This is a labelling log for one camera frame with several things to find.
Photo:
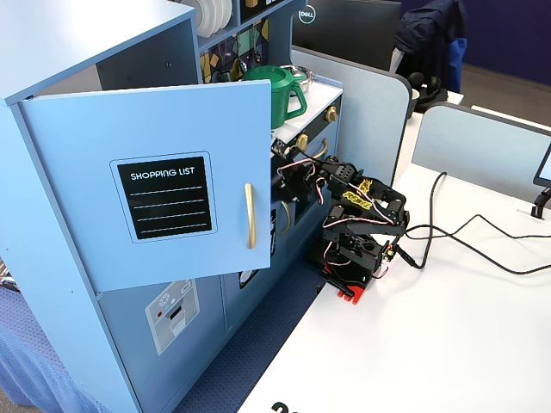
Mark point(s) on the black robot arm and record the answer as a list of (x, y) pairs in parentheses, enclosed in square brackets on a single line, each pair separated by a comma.
[(366, 215)]

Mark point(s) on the light blue desk divider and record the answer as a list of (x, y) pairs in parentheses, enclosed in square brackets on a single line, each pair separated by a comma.
[(366, 129), (473, 146)]

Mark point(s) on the gold stove knob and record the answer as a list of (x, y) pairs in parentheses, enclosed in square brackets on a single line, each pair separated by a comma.
[(302, 141), (332, 114)]

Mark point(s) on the green plastic pitcher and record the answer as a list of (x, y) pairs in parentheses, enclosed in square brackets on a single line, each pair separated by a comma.
[(284, 99)]

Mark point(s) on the blue toy kitchen body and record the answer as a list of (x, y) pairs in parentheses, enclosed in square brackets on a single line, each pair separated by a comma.
[(56, 43)]

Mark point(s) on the blue shopping list cabinet door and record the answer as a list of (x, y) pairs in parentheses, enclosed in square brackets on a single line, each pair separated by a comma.
[(64, 193)]

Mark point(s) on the dark blue textured mat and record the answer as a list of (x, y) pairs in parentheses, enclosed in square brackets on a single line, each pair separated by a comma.
[(267, 335)]

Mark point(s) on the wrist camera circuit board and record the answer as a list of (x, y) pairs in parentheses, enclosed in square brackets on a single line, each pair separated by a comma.
[(279, 147)]

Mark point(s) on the dark navy jacket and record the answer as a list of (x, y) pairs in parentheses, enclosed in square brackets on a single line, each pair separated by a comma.
[(430, 34)]

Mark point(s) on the black Dell monitor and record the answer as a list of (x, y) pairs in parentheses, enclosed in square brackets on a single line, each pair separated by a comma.
[(344, 30)]

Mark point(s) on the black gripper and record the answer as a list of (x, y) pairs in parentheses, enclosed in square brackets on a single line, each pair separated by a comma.
[(287, 180)]

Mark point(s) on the blue office chair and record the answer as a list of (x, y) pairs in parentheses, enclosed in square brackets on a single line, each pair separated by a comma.
[(458, 64)]

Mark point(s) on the blue oven door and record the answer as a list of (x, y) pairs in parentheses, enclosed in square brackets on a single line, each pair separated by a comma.
[(331, 146)]

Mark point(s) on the black headphones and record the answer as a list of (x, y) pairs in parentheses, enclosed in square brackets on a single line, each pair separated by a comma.
[(432, 86)]

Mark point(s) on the blue ice dispenser door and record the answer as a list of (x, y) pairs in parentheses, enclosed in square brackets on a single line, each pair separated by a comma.
[(129, 365)]

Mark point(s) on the white plate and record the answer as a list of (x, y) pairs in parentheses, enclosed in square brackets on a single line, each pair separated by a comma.
[(201, 17), (225, 12), (214, 15)]

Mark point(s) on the red table clamp base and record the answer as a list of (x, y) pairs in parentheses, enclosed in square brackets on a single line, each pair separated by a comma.
[(351, 292)]

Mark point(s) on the steel pot with lid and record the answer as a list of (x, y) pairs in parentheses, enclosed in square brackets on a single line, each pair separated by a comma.
[(305, 77)]

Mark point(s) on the blue knit cloth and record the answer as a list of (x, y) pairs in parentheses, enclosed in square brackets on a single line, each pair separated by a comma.
[(26, 344)]

